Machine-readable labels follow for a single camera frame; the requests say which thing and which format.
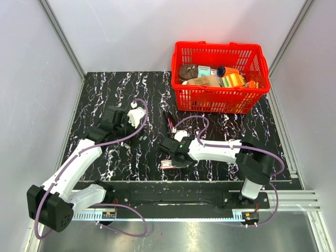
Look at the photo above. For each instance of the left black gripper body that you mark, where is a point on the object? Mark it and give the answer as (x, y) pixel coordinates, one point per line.
(125, 130)

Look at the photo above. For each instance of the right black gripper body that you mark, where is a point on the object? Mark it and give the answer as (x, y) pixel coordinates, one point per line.
(177, 163)

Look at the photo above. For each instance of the red white staples box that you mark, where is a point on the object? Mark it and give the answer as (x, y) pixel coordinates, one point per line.
(166, 164)

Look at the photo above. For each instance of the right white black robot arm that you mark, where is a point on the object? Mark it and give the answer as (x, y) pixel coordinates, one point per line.
(253, 163)

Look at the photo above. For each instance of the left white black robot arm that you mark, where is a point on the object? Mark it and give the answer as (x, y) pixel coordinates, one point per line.
(53, 204)

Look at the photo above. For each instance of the black marble pattern mat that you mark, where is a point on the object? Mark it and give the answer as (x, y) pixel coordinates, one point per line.
(143, 163)

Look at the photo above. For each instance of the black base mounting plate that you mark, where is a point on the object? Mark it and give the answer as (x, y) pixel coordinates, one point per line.
(178, 200)

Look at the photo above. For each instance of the brown cardboard box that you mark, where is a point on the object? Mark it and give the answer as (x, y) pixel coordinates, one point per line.
(209, 81)

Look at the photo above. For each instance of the brown round bun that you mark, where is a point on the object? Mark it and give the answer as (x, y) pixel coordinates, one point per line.
(188, 71)

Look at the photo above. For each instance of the teal white small box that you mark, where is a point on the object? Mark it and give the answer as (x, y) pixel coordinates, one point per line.
(203, 71)

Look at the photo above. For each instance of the yellow green striped box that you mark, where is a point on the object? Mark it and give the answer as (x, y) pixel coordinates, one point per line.
(233, 80)

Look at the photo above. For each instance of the orange bottle blue cap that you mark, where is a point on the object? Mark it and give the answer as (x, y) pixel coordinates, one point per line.
(223, 71)

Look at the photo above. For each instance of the orange packet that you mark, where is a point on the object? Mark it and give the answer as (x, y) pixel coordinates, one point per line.
(251, 84)

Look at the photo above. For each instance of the red plastic basket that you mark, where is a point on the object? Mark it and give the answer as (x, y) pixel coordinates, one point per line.
(247, 58)

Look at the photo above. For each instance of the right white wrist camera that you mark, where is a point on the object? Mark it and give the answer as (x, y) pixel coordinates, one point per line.
(180, 134)

